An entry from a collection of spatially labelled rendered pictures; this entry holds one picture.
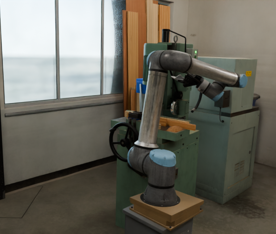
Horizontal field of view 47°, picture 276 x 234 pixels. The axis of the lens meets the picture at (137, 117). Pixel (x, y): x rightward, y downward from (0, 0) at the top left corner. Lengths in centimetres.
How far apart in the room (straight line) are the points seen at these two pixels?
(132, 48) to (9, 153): 187
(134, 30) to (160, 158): 252
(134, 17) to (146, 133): 238
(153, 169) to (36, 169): 202
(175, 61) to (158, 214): 83
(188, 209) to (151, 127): 50
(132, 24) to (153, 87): 222
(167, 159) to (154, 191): 20
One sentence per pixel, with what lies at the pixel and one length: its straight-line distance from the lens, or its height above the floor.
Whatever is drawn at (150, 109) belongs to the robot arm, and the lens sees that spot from 187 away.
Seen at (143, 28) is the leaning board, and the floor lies 173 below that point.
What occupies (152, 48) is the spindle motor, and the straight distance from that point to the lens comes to 236.
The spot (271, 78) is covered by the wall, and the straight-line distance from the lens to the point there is 443.
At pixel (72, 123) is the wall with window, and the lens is 368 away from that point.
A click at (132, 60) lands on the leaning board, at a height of 133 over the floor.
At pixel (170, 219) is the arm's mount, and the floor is 61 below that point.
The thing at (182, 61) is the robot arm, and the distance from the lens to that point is 180.
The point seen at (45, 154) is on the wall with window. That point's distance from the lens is 358.
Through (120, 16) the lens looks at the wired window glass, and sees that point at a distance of 415.
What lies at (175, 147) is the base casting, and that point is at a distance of 243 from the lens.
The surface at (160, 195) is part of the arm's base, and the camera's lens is 179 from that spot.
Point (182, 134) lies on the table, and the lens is 230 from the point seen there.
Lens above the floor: 145
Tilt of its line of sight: 12 degrees down
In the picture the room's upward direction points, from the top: 2 degrees clockwise
